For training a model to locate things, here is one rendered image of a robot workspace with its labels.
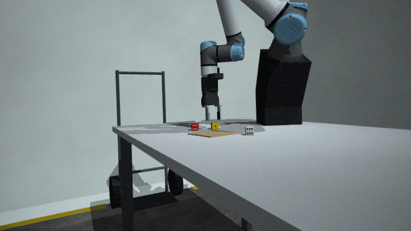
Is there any red die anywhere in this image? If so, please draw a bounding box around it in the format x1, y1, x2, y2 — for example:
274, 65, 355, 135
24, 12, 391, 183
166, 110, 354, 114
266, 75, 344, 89
191, 123, 199, 130

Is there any grey die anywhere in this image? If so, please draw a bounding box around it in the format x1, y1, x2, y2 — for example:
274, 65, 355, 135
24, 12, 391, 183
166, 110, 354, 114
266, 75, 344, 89
245, 126, 254, 135

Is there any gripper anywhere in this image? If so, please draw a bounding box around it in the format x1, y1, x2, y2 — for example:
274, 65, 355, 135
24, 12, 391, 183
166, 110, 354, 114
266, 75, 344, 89
201, 66, 224, 120

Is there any tan mat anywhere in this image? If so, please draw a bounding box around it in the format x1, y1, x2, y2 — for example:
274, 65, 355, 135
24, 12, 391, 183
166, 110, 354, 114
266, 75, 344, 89
188, 130, 239, 137

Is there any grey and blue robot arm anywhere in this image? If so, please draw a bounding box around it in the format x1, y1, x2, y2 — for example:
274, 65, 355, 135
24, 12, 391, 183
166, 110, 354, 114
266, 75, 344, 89
200, 0, 308, 67

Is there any yellow die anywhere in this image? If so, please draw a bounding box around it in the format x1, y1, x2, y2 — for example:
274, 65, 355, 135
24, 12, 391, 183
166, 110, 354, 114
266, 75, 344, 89
211, 122, 219, 130

